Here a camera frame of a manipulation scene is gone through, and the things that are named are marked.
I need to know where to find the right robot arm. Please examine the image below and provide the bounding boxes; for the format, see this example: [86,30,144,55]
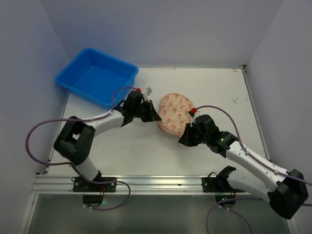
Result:
[179,114,309,219]

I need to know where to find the black base bracket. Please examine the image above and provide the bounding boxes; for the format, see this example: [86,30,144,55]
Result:
[201,166,244,202]
[71,177,117,207]

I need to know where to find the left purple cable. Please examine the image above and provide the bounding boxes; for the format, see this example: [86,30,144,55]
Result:
[25,86,131,211]

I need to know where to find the right black base bracket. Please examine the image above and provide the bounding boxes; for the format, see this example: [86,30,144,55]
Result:
[201,166,244,202]

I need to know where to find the purple cable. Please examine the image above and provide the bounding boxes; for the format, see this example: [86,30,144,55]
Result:
[192,105,312,234]
[25,86,131,211]

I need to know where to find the aluminium mounting rail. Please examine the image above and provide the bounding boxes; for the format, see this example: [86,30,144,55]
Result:
[31,175,269,195]

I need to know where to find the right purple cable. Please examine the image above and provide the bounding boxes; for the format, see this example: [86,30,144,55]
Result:
[192,105,312,234]

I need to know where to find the left black base bracket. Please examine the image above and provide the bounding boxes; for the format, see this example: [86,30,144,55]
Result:
[71,177,117,207]

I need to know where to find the floral pink laundry bag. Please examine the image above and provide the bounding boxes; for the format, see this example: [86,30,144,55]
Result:
[158,93,194,137]

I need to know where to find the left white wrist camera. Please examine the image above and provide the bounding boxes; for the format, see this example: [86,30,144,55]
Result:
[135,87,152,99]

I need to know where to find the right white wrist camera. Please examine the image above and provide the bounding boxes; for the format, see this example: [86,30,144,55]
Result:
[189,108,201,126]

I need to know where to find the blue plastic bin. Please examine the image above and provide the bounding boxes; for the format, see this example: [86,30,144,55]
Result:
[56,48,138,109]

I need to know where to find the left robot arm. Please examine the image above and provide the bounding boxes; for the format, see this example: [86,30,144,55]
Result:
[54,87,161,184]

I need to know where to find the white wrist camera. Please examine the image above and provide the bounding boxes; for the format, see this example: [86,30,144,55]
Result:
[189,108,201,126]
[135,87,152,99]

